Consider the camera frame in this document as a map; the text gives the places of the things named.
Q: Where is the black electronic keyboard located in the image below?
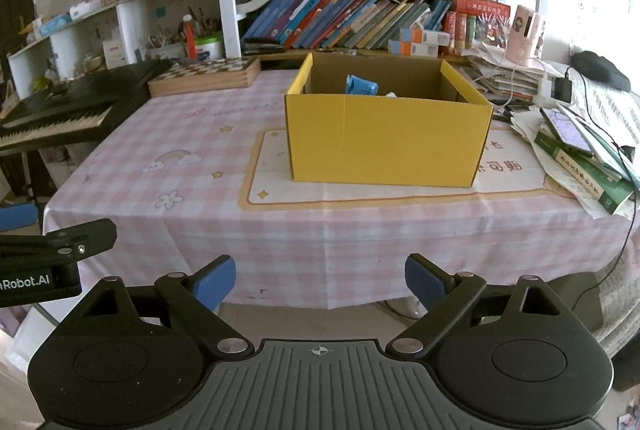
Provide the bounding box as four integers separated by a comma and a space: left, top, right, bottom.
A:
0, 58, 173, 156

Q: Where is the blue packet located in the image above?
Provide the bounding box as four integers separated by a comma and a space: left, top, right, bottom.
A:
345, 75, 379, 96

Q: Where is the long row of colourful books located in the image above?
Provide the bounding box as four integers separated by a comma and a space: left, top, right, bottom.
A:
242, 0, 513, 56

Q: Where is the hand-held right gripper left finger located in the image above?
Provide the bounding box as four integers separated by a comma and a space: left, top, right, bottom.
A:
75, 254, 254, 357

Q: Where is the smartphone with purple screen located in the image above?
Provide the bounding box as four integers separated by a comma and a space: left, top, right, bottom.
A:
539, 107, 596, 156

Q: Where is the pile of loose papers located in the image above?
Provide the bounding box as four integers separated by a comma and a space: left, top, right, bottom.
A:
510, 102, 640, 218

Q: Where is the green white jar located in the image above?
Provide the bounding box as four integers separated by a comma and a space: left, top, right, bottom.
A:
195, 35, 224, 62

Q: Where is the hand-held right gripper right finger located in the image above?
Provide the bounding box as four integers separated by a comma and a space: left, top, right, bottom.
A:
386, 253, 568, 357

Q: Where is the black cap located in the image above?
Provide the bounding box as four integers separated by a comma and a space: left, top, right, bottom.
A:
570, 51, 632, 91

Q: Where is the black cable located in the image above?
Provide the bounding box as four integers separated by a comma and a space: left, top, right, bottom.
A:
565, 65, 638, 298

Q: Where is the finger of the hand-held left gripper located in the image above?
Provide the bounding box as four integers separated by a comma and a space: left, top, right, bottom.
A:
0, 218, 118, 263
0, 203, 39, 233

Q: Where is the wooden chess board box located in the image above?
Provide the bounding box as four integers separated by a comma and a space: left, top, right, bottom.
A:
147, 56, 262, 98

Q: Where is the red glue bottle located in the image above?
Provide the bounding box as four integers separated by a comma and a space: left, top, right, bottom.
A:
182, 14, 198, 61

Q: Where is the stack of papers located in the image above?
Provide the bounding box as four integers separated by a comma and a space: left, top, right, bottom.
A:
460, 47, 563, 106

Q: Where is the yellow cardboard box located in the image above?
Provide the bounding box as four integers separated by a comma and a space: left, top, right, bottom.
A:
285, 52, 495, 188

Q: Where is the white carton on shelf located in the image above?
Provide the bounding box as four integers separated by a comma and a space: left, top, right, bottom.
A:
102, 37, 126, 68

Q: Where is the thick green book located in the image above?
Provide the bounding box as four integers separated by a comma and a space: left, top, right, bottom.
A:
535, 130, 636, 216

